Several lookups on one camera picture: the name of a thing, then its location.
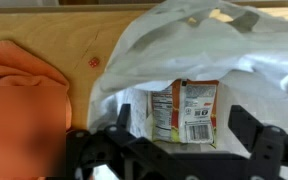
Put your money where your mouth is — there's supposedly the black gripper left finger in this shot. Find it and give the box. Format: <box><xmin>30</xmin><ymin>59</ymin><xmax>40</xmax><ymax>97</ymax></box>
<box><xmin>65</xmin><ymin>103</ymin><xmax>185</xmax><ymax>180</ymax></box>

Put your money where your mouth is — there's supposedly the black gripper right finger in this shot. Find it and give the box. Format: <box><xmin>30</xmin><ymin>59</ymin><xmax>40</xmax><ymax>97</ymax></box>
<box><xmin>228</xmin><ymin>104</ymin><xmax>288</xmax><ymax>180</ymax></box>

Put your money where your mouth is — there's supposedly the orange snack wrapper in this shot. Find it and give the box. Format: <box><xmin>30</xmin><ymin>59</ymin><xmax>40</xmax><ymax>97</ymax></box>
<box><xmin>149</xmin><ymin>78</ymin><xmax>220</xmax><ymax>145</ymax></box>

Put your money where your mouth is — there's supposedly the white plastic bag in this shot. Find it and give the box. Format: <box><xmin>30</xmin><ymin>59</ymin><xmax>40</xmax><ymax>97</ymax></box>
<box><xmin>87</xmin><ymin>0</ymin><xmax>288</xmax><ymax>180</ymax></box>

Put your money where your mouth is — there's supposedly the small red die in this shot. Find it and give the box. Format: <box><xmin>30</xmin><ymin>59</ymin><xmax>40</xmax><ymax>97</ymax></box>
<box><xmin>88</xmin><ymin>56</ymin><xmax>101</xmax><ymax>69</ymax></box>

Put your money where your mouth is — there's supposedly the orange cloth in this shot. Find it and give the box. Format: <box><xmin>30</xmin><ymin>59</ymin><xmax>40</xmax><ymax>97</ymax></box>
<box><xmin>0</xmin><ymin>39</ymin><xmax>73</xmax><ymax>180</ymax></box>

